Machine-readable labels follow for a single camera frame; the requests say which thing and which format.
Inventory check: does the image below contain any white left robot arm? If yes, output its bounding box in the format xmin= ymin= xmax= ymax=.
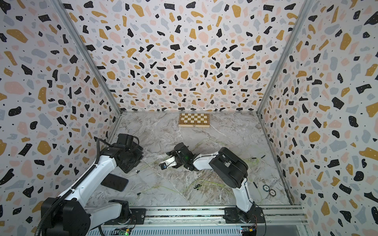
xmin=34 ymin=134 xmax=143 ymax=236

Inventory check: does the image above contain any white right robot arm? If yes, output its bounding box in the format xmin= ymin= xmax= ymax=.
xmin=159 ymin=143 xmax=256 ymax=223

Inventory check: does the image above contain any wooden chessboard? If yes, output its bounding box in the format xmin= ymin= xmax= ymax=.
xmin=178 ymin=113 xmax=210 ymax=128

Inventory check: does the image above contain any round black white coaster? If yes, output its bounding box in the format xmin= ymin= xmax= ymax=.
xmin=263 ymin=184 xmax=270 ymax=192

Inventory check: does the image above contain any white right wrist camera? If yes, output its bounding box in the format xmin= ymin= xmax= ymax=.
xmin=159 ymin=157 xmax=177 ymax=170

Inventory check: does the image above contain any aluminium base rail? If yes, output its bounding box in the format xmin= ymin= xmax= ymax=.
xmin=88 ymin=205 xmax=312 ymax=236

